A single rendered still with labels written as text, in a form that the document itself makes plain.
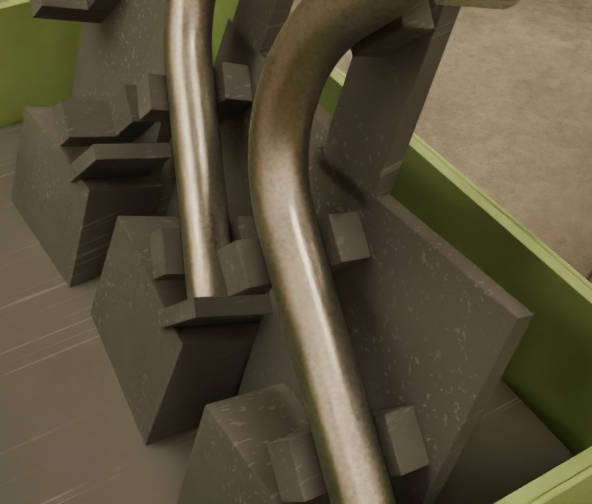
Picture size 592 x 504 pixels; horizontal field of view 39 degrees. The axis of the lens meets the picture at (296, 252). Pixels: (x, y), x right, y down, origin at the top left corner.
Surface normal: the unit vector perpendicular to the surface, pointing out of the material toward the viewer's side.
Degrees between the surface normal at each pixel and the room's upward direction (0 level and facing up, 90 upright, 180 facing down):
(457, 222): 90
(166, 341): 67
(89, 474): 0
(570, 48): 0
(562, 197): 0
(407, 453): 44
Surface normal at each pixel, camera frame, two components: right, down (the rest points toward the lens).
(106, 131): 0.59, -0.26
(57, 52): 0.50, 0.59
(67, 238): -0.77, 0.10
